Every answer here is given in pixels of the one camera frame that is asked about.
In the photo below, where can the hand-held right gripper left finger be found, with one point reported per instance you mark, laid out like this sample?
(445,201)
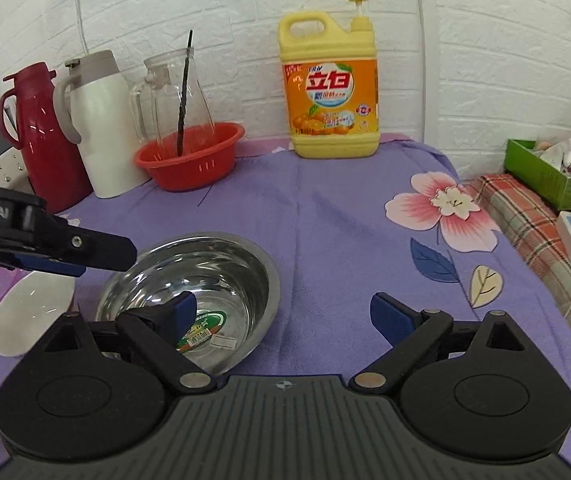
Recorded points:
(185,310)

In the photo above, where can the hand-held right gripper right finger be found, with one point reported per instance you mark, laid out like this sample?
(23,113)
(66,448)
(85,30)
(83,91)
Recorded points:
(390,317)

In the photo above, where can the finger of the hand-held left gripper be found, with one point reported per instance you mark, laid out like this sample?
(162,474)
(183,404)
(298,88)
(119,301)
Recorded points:
(100,252)
(35,263)

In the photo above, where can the stainless steel bowl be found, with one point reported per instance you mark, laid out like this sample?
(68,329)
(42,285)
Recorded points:
(230,280)

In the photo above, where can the white plate with blue rim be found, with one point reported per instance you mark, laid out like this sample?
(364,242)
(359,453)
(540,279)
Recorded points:
(27,320)

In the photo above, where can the red thermos jug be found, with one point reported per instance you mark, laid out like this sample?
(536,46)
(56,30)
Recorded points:
(45,150)

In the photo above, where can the purple floral tablecloth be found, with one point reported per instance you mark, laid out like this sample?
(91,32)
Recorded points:
(340,240)

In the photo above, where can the white thermos jug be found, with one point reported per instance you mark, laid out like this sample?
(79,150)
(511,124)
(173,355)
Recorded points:
(107,140)

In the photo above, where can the red plastic bowl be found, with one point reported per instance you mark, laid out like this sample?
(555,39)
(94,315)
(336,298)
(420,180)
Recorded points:
(200,160)

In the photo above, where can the plaid cloth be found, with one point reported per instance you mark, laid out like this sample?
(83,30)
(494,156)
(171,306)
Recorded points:
(525,220)

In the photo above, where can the clear glass pitcher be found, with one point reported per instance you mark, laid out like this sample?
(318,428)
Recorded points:
(165,95)

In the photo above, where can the black stirring stick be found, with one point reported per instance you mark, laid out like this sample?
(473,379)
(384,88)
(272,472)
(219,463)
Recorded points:
(184,90)

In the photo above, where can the green box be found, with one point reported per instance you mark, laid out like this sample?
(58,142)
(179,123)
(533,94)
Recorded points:
(540,172)

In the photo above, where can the yellow detergent bottle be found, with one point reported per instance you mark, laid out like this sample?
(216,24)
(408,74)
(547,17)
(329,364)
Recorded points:
(333,100)

